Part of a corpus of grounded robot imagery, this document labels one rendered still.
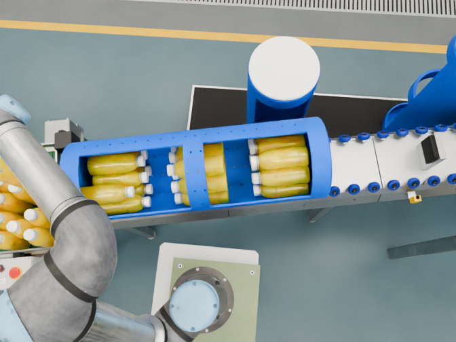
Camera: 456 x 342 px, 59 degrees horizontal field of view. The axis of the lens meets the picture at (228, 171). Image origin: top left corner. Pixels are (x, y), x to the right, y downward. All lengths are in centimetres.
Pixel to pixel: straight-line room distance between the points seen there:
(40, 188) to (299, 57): 116
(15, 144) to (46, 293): 31
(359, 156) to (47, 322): 128
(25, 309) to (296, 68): 127
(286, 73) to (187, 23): 152
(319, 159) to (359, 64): 168
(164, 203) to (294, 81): 68
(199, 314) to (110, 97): 206
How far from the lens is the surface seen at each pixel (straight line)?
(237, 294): 126
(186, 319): 104
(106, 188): 144
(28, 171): 84
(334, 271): 252
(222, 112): 252
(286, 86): 161
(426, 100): 211
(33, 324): 74
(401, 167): 171
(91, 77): 298
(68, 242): 72
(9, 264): 158
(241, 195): 151
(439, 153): 160
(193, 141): 133
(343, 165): 164
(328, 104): 259
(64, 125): 189
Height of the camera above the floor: 247
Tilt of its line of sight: 75 degrees down
